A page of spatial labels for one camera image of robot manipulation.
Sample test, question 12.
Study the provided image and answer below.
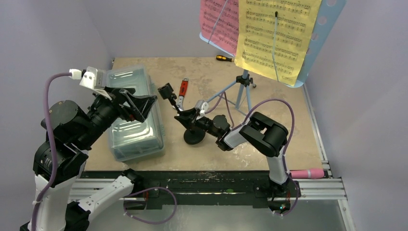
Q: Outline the red handled adjustable wrench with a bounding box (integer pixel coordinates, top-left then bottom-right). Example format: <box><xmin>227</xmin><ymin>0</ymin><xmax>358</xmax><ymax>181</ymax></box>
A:
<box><xmin>176</xmin><ymin>77</ymin><xmax>189</xmax><ymax>111</ymax></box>

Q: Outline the black microphone stand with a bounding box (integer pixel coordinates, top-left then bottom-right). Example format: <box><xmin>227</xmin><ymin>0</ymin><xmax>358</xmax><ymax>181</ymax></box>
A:
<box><xmin>158</xmin><ymin>83</ymin><xmax>205</xmax><ymax>145</ymax></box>

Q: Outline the pink sheet music page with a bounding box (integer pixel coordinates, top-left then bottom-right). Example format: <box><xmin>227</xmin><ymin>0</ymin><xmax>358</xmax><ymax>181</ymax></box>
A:
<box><xmin>199</xmin><ymin>0</ymin><xmax>239</xmax><ymax>56</ymax></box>

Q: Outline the yellow sheet music page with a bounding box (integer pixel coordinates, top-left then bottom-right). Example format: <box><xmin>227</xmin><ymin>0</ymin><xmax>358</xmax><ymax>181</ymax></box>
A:
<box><xmin>234</xmin><ymin>0</ymin><xmax>321</xmax><ymax>87</ymax></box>

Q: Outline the blue perforated music stand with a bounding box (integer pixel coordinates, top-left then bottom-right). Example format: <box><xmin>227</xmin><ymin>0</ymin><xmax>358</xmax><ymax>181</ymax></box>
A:
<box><xmin>197</xmin><ymin>0</ymin><xmax>347</xmax><ymax>117</ymax></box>

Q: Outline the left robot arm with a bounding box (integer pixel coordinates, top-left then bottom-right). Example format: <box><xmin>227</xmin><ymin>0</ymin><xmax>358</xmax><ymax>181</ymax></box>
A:
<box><xmin>20</xmin><ymin>88</ymin><xmax>157</xmax><ymax>231</ymax></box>

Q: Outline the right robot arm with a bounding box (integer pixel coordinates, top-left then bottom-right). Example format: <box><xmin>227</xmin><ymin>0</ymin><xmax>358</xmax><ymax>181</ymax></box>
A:
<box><xmin>174</xmin><ymin>108</ymin><xmax>289</xmax><ymax>196</ymax></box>

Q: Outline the clear plastic storage box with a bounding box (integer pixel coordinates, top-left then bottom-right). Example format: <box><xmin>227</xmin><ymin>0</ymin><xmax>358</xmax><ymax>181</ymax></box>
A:
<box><xmin>106</xmin><ymin>64</ymin><xmax>165</xmax><ymax>162</ymax></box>

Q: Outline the black yellow screwdriver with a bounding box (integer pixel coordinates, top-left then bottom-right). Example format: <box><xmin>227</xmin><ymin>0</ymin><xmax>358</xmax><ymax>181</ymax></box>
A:
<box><xmin>216</xmin><ymin>55</ymin><xmax>234</xmax><ymax>62</ymax></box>

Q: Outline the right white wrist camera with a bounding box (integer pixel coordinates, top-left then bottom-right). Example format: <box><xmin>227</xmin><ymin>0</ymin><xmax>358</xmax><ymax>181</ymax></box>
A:
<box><xmin>194</xmin><ymin>100</ymin><xmax>209</xmax><ymax>116</ymax></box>

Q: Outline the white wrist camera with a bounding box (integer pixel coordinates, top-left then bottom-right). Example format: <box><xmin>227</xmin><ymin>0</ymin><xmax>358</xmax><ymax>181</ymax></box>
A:
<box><xmin>69</xmin><ymin>66</ymin><xmax>112</xmax><ymax>100</ymax></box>
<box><xmin>194</xmin><ymin>100</ymin><xmax>209</xmax><ymax>116</ymax></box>

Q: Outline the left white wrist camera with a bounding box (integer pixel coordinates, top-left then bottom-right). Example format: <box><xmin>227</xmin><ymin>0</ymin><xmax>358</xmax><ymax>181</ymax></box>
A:
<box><xmin>69</xmin><ymin>66</ymin><xmax>112</xmax><ymax>100</ymax></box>

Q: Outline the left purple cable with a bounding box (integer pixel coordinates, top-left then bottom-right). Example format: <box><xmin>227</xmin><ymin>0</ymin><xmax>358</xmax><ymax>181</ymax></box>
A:
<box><xmin>30</xmin><ymin>72</ymin><xmax>177</xmax><ymax>231</ymax></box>

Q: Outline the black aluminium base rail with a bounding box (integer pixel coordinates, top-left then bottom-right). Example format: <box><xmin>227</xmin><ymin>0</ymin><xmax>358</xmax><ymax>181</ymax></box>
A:
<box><xmin>65</xmin><ymin>170</ymin><xmax>348</xmax><ymax>211</ymax></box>

